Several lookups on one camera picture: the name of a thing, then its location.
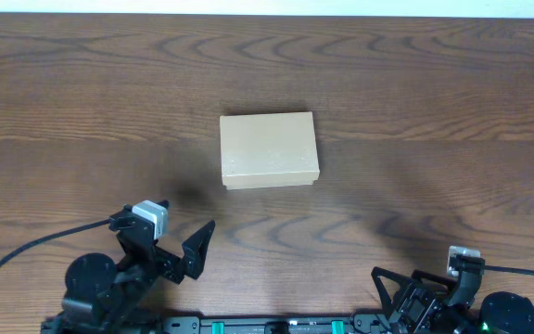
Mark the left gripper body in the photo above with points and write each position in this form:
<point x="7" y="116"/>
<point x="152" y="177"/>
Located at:
<point x="169" y="264"/>

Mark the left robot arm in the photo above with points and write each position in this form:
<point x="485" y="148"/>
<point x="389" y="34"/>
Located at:
<point x="103" y="296"/>

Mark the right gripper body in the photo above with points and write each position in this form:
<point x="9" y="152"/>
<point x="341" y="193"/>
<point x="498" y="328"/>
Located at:
<point x="415" y="302"/>

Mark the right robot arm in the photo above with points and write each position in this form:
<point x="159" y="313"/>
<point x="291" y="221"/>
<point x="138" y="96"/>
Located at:
<point x="504" y="312"/>

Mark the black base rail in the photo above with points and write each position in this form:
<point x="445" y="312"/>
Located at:
<point x="353" y="324"/>

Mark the cardboard box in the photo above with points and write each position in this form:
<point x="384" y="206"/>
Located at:
<point x="268" y="150"/>

